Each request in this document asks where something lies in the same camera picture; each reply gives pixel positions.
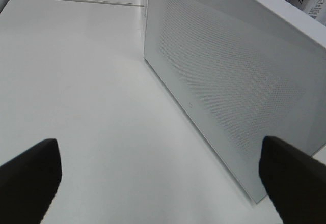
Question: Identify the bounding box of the white microwave oven body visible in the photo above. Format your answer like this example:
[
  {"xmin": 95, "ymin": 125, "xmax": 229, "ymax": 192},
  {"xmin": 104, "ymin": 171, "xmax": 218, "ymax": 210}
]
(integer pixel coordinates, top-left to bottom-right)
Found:
[{"xmin": 221, "ymin": 0, "xmax": 325, "ymax": 46}]

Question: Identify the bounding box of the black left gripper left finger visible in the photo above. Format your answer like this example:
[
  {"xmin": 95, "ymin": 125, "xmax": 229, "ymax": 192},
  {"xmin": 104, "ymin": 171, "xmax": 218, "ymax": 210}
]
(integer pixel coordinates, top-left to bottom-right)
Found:
[{"xmin": 1, "ymin": 138, "xmax": 63, "ymax": 223}]

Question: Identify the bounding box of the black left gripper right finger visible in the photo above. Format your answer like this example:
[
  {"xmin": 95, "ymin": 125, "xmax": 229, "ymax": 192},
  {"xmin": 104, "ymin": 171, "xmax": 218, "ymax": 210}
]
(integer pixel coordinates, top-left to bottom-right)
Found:
[{"xmin": 259, "ymin": 136, "xmax": 325, "ymax": 223}]

